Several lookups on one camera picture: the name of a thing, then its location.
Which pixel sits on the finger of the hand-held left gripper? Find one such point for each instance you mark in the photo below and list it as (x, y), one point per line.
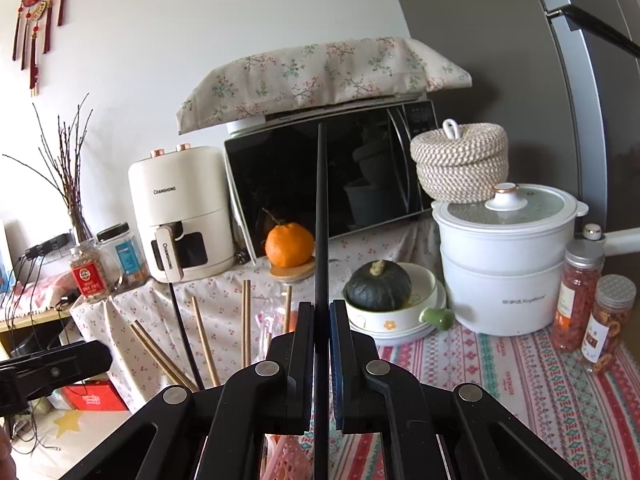
(55, 366)

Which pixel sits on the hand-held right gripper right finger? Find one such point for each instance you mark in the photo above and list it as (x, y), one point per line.
(336, 340)

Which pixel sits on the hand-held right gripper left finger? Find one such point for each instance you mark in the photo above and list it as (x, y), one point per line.
(309, 325)

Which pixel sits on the wooden chopstick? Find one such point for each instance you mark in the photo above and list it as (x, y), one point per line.
(166, 353)
(287, 310)
(246, 320)
(155, 353)
(205, 342)

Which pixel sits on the black chopstick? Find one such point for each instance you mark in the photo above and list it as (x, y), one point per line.
(185, 332)
(320, 210)

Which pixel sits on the pink plastic basket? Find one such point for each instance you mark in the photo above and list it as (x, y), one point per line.
(290, 460)

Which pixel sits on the red cardboard box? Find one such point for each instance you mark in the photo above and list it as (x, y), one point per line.
(95, 397)

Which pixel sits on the wooden shelf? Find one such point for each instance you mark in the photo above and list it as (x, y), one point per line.
(30, 321)

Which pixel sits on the glass jar with wooden lid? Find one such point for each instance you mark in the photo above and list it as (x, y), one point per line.
(295, 273)

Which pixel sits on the dark green pumpkin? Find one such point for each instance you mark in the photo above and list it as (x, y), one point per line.
(375, 290)

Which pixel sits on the pink cloth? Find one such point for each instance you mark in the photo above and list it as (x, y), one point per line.
(45, 290)

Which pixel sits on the large orange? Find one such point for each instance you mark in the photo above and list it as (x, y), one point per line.
(287, 245)

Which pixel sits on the floral tablecloth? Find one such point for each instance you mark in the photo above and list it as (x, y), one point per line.
(225, 300)

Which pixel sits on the black power plug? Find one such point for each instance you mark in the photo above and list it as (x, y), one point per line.
(241, 257)

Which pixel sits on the red-label glass jar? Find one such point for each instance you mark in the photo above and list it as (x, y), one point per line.
(90, 275)

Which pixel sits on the black power strip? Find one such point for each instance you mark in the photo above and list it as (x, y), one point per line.
(47, 246)

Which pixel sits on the black-lid plastic jar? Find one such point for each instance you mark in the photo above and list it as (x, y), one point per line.
(125, 260)

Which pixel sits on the black microwave oven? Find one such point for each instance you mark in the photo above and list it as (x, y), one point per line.
(280, 185)

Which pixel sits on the white electric pot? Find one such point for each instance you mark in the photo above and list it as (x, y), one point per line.
(500, 280)

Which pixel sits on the dry branches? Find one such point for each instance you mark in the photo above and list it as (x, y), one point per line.
(75, 185)

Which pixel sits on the white air fryer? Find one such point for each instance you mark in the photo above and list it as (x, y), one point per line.
(175, 200)

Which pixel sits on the woven lidded basket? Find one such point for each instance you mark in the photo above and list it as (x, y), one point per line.
(460, 165)

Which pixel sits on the silver-lid jar of red spice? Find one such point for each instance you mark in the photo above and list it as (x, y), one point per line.
(575, 300)

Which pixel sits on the floral cloth cover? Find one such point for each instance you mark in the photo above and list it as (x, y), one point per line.
(325, 75)

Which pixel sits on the silver-lid jar of dried slices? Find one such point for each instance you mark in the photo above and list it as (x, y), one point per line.
(605, 330)

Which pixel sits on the grey refrigerator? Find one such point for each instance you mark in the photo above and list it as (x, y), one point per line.
(500, 35)

